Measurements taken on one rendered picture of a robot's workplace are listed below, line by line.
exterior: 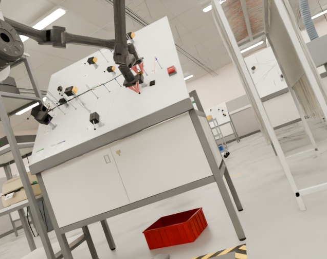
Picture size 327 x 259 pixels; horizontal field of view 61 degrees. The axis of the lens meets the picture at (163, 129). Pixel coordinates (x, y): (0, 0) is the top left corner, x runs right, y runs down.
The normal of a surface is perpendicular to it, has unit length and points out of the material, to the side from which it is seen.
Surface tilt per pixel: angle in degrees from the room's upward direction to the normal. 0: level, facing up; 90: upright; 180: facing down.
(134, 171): 90
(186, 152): 90
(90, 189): 90
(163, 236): 90
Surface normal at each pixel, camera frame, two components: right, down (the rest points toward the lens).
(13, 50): 0.86, -0.36
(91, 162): -0.25, 0.01
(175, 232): -0.48, 0.11
